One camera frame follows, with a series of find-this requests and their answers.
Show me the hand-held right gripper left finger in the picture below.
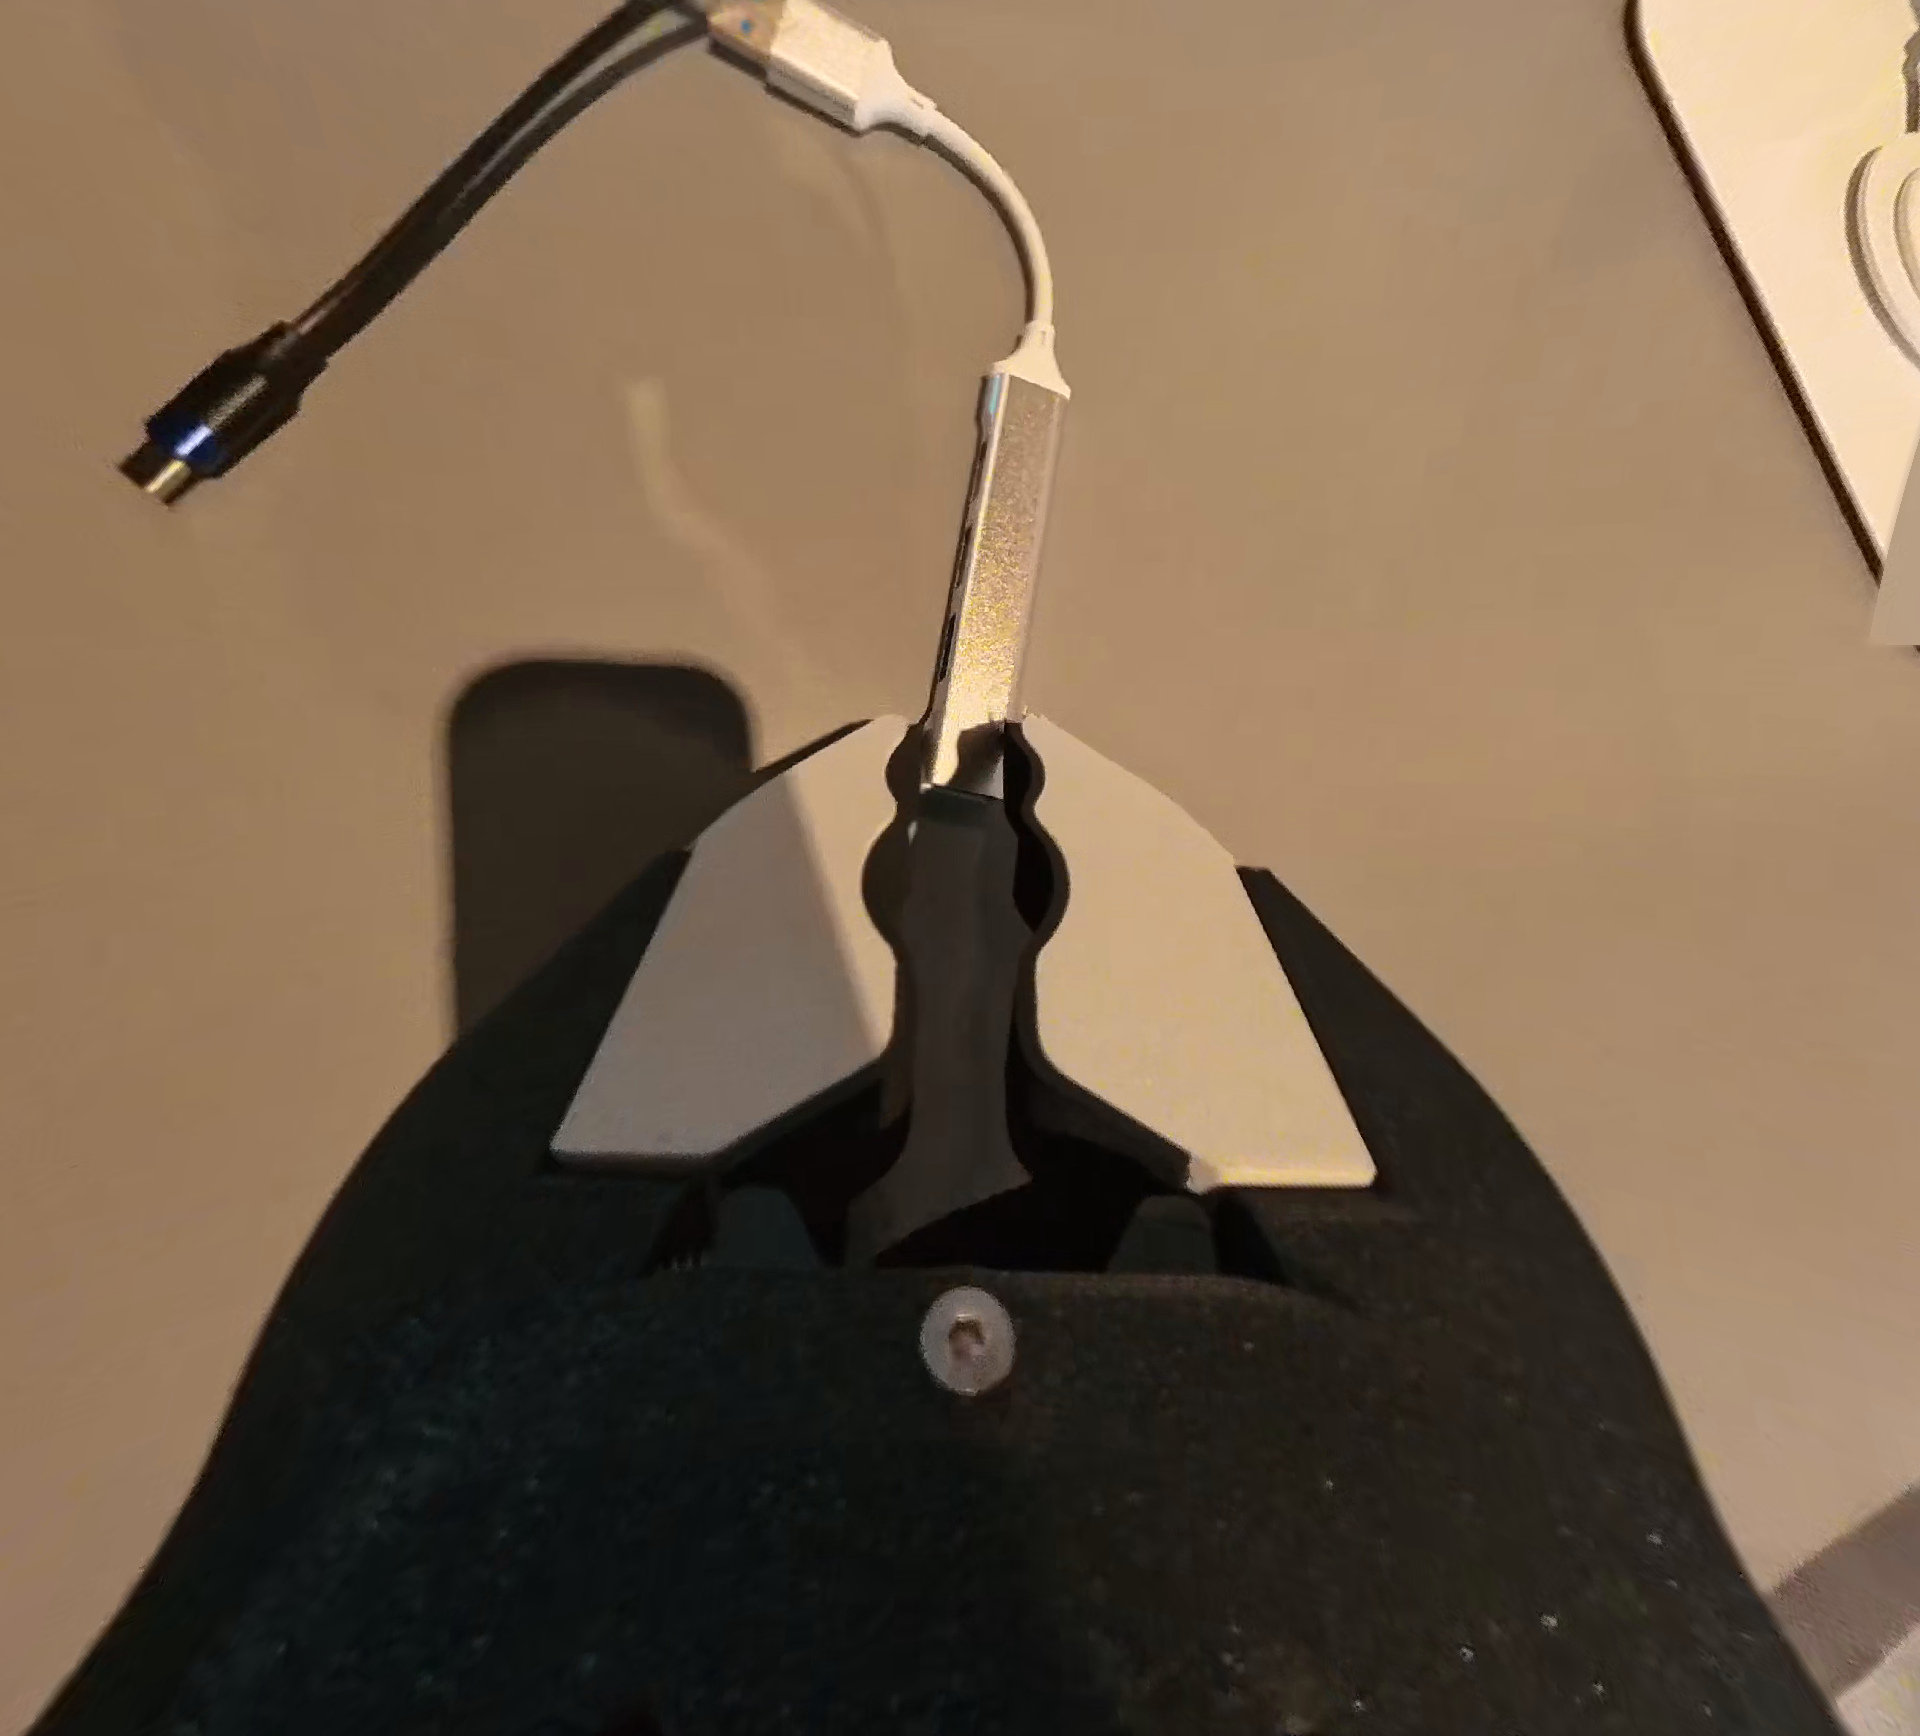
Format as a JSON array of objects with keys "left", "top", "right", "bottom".
[{"left": 549, "top": 715, "right": 919, "bottom": 1184}]

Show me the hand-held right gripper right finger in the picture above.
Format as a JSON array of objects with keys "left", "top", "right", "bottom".
[{"left": 1019, "top": 715, "right": 1380, "bottom": 1196}]

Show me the silver usb hub white cable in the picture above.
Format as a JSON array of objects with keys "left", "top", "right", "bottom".
[{"left": 707, "top": 0, "right": 1076, "bottom": 796}]

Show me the black cable with blue-ringed plugs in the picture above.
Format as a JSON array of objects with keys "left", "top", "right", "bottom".
[{"left": 119, "top": 0, "right": 872, "bottom": 507}]

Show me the white stand with clear arms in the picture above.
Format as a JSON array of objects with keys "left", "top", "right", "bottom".
[{"left": 1629, "top": 0, "right": 1920, "bottom": 649}]

